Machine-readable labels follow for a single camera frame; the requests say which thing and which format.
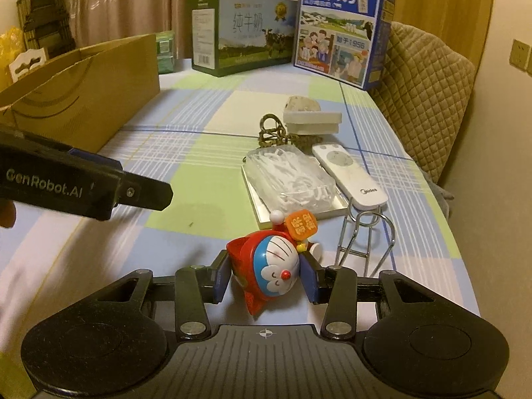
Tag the patterned hair claw clip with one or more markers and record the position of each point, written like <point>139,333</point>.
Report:
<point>274,133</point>

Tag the white square device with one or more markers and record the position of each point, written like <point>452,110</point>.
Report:
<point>312,122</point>

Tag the green packet stack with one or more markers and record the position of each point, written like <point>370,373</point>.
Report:
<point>166,51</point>

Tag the plaid tablecloth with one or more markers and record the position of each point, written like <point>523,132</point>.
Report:
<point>194,135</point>

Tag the blue milk carton box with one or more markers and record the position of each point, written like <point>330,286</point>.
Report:
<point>345,40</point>

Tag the metal wire holder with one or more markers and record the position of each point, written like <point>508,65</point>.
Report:
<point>366,234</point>

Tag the person's left hand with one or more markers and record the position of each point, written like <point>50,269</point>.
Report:
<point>7,213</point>

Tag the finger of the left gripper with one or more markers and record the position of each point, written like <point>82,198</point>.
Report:
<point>147,193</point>

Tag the yellow plastic bag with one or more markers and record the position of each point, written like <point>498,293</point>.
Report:
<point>11,46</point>

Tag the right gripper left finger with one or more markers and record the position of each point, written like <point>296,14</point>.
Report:
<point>195,287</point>

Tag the quilted beige chair cover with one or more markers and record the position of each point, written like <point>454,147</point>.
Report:
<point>423,94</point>

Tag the white remote control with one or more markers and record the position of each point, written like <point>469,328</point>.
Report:
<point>356,184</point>

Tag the red Doraemon toy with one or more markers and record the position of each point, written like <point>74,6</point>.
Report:
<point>266,263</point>

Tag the green milk carton box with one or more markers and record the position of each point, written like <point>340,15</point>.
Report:
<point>232,36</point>

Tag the clear floss pick box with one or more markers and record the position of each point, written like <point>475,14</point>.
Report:
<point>288,180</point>

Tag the open cardboard box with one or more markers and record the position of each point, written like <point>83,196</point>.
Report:
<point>83,98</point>

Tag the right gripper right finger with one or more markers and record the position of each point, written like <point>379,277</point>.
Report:
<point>335,287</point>

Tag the double wall socket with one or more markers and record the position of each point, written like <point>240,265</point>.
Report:
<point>520,56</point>

